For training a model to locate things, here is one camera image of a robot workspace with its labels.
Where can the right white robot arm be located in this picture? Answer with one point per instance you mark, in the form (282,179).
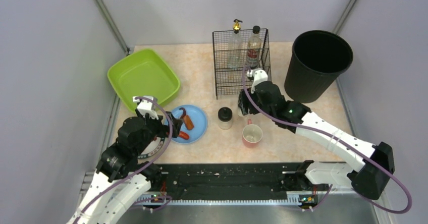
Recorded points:
(367,167)

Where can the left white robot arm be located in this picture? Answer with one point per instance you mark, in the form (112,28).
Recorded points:
(118,178)

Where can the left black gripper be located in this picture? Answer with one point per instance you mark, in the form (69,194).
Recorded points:
(170,124)

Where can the orange sausage piece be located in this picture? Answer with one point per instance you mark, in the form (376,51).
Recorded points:
(188,122)

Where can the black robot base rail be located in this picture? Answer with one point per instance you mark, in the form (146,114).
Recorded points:
(236,182)

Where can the pink mug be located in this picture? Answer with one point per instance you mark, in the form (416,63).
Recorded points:
(251,134)

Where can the black wire basket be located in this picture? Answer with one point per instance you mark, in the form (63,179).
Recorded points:
(228,81)

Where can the white green rimmed plate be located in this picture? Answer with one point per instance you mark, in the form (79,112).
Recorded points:
(152,149)

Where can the green plastic tub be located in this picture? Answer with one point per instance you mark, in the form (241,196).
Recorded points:
(143,73)

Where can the clear jar black lid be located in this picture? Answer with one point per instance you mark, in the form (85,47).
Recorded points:
(225,117)
(240,113)

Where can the clear bottle gold pump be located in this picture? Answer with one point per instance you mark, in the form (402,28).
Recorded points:
(235,45)

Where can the black trash bin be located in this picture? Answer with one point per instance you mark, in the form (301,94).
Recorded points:
(318,59)

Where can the dark red chili pepper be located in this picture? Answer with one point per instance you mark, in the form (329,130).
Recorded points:
(184,113)

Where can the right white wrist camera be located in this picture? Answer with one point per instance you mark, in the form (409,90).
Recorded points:
(257,76)

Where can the blue plate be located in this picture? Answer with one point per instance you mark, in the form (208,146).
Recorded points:
(199,120)

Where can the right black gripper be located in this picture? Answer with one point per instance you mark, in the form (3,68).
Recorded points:
(244,100)

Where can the red sausage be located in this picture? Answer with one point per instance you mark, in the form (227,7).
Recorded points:
(183,135)

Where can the brown sauce bottle black cap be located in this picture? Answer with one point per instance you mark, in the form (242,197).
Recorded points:
(253,48)

